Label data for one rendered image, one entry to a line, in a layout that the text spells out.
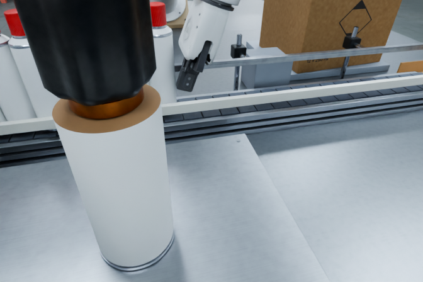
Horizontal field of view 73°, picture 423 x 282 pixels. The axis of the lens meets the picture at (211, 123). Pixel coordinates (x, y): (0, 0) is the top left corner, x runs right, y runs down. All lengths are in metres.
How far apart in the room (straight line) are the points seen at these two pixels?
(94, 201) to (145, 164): 0.06
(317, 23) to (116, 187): 0.69
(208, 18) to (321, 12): 0.41
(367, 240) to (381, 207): 0.07
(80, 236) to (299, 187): 0.34
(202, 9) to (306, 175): 0.34
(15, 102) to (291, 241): 0.48
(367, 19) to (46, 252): 0.88
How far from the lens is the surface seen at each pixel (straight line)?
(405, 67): 1.05
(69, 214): 0.43
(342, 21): 0.88
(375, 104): 0.76
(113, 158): 0.24
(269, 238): 0.38
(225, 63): 0.61
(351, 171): 0.59
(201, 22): 0.49
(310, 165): 0.57
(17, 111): 0.59
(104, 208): 0.28
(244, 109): 0.60
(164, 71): 0.53
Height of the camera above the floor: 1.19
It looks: 35 degrees down
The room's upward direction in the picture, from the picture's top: 1 degrees clockwise
